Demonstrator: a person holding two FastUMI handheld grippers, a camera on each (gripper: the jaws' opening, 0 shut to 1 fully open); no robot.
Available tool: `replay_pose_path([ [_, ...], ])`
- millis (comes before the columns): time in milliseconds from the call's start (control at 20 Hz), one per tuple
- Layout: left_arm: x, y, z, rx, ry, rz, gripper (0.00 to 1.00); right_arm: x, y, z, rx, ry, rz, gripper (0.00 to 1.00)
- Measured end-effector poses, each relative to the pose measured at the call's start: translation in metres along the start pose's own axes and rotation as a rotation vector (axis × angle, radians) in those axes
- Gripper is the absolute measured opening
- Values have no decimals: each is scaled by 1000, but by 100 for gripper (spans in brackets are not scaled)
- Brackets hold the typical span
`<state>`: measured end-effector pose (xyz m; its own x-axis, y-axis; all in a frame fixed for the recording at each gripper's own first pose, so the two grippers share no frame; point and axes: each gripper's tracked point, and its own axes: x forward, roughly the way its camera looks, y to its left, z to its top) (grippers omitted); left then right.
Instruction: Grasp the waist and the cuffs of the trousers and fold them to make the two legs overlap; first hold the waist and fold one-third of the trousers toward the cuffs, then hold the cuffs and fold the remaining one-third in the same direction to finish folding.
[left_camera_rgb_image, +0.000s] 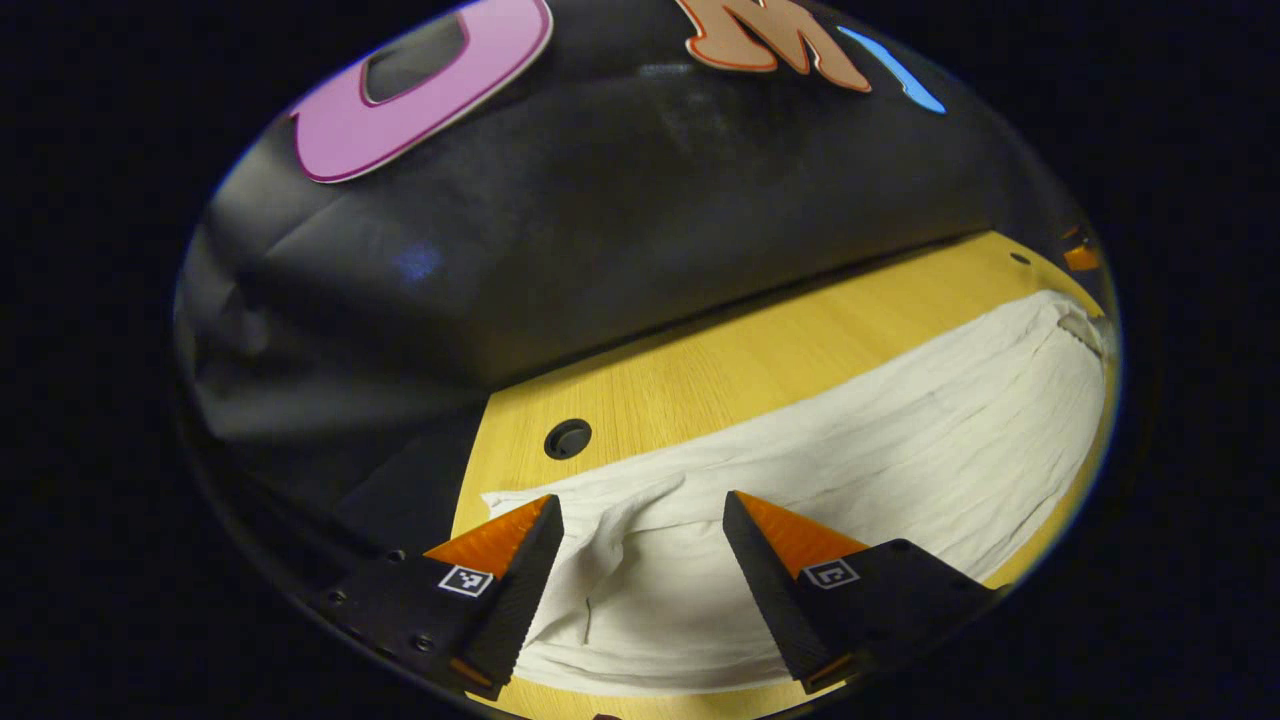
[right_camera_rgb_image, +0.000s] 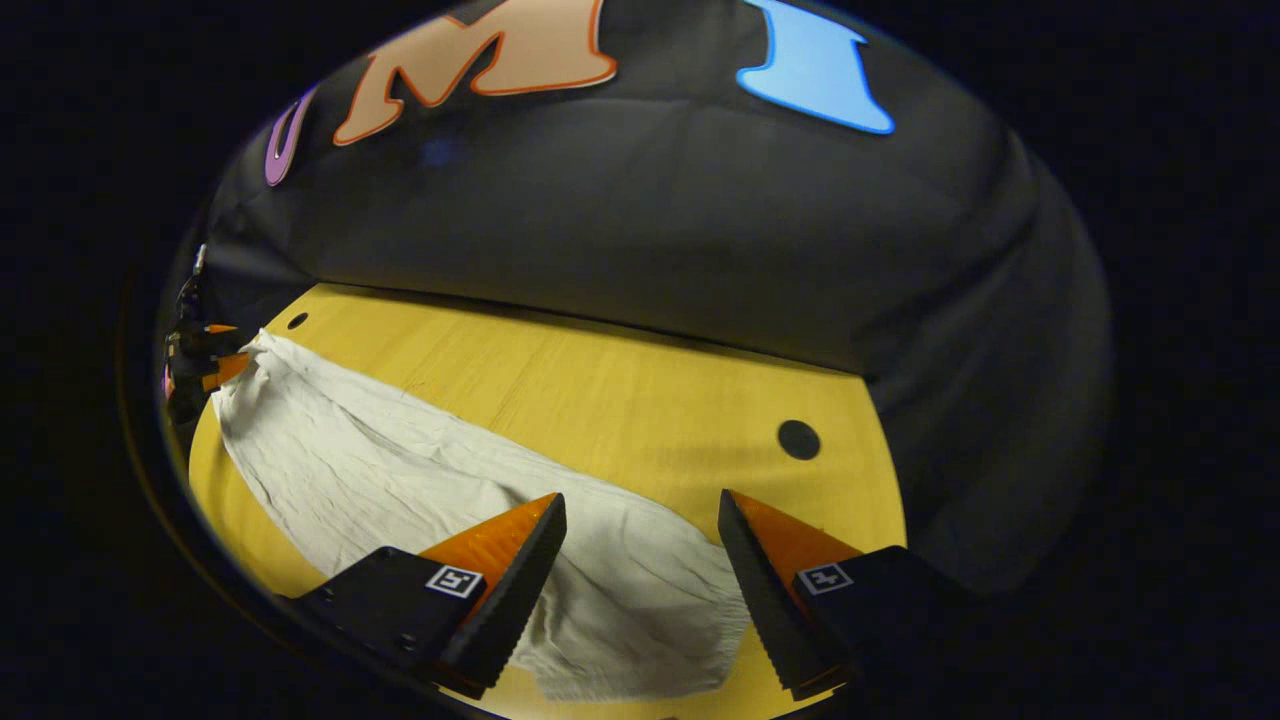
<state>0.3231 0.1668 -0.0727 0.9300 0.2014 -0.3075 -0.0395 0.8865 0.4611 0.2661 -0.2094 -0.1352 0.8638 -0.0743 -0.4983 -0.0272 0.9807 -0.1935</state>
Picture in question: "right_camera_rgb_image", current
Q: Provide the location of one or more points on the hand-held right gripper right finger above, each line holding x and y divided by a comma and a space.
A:
765, 590

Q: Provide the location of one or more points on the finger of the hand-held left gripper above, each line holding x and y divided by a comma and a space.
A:
220, 328
225, 370

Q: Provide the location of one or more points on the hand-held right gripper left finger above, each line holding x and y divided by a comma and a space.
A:
510, 590

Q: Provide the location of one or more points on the cream white jeans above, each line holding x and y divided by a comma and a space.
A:
420, 470

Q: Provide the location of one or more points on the black backdrop cloth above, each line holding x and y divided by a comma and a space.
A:
650, 230

